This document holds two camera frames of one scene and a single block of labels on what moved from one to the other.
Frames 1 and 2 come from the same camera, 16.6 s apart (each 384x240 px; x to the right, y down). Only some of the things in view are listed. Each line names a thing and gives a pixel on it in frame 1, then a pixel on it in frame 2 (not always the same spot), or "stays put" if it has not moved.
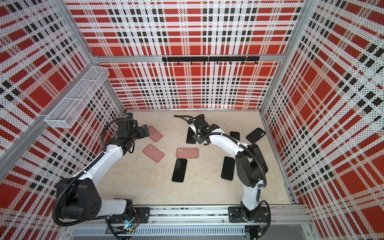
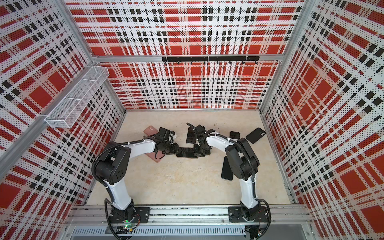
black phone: (235, 134) stays put
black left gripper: (142, 134) → (174, 150)
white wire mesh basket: (62, 116) stays put
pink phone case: (153, 153) stays put
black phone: (179, 170) → (186, 152)
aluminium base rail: (291, 222) stays put
